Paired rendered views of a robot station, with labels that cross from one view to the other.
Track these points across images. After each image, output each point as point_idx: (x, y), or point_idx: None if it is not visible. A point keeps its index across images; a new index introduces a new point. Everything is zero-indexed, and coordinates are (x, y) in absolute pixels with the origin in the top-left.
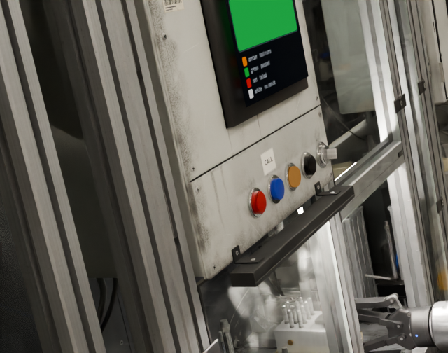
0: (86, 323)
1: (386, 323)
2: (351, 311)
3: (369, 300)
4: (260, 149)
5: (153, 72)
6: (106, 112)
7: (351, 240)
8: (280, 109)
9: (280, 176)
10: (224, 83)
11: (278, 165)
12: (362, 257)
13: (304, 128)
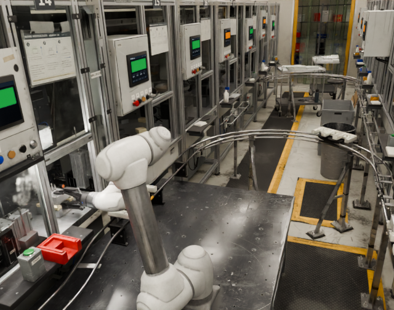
0: None
1: (74, 197)
2: (48, 195)
3: (70, 187)
4: None
5: None
6: None
7: (80, 162)
8: (7, 131)
9: (4, 154)
10: None
11: (3, 151)
12: (85, 168)
13: (22, 136)
